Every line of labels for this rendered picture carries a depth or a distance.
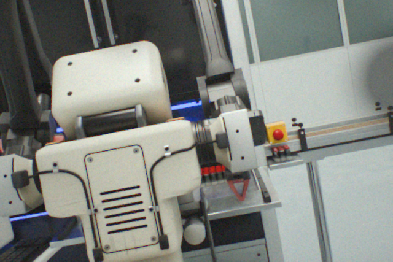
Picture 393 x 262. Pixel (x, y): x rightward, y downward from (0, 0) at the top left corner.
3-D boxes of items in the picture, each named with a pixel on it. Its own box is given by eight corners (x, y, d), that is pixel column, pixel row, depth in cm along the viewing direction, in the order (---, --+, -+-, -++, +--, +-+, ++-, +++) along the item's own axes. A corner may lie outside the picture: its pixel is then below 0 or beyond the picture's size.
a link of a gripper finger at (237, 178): (251, 193, 141) (246, 164, 140) (254, 201, 134) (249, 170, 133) (229, 197, 141) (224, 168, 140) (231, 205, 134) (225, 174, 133)
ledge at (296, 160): (265, 161, 188) (264, 157, 187) (296, 156, 187) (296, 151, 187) (270, 170, 174) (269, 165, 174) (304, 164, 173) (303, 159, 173)
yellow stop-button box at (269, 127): (266, 141, 179) (263, 123, 178) (285, 137, 179) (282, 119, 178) (269, 145, 172) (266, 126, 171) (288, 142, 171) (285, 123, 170)
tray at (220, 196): (183, 183, 172) (181, 175, 171) (252, 171, 170) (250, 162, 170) (177, 216, 138) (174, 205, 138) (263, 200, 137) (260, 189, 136)
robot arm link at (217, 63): (169, -51, 113) (209, -60, 113) (177, -16, 126) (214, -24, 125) (203, 113, 96) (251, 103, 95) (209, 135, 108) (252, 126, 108)
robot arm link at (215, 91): (210, 107, 93) (237, 101, 93) (204, 75, 100) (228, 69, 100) (217, 137, 99) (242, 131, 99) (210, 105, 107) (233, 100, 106)
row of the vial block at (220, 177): (193, 187, 165) (190, 175, 164) (242, 178, 164) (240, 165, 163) (193, 189, 162) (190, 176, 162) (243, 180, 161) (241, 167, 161)
